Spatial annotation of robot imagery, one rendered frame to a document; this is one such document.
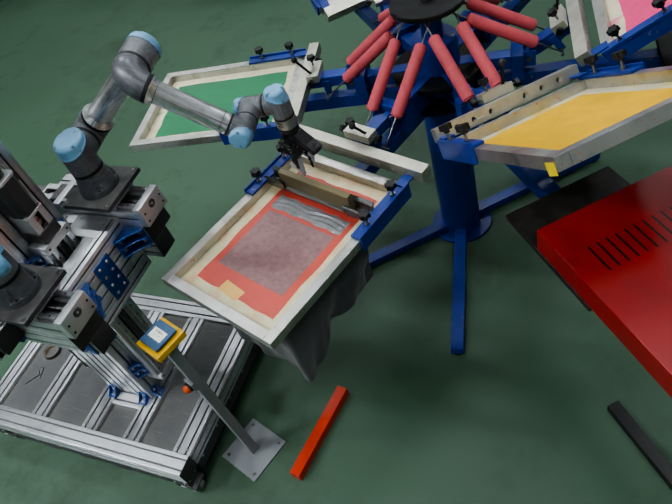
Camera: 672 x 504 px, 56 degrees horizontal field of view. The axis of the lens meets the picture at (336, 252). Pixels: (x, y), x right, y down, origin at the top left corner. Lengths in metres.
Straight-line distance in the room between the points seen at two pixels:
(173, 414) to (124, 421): 0.25
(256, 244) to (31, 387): 1.66
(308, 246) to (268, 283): 0.20
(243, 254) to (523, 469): 1.41
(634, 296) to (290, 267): 1.12
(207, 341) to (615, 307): 2.02
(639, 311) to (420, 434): 1.34
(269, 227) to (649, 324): 1.36
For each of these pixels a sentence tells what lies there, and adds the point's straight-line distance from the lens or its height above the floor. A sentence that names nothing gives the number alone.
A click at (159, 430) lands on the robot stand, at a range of 3.05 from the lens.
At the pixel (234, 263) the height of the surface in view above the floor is 0.95.
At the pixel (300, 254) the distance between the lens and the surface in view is 2.28.
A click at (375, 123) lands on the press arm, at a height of 1.04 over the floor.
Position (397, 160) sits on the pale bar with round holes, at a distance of 2.38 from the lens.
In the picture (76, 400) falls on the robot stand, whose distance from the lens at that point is 3.40.
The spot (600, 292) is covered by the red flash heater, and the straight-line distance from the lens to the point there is 1.84.
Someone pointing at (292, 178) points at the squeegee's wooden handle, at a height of 1.06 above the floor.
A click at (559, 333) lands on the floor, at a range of 3.07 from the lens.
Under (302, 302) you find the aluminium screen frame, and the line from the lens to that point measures 2.09.
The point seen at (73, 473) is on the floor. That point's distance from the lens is 3.48.
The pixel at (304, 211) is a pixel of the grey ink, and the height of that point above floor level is 0.96.
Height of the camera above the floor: 2.58
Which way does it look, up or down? 47 degrees down
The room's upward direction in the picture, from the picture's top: 22 degrees counter-clockwise
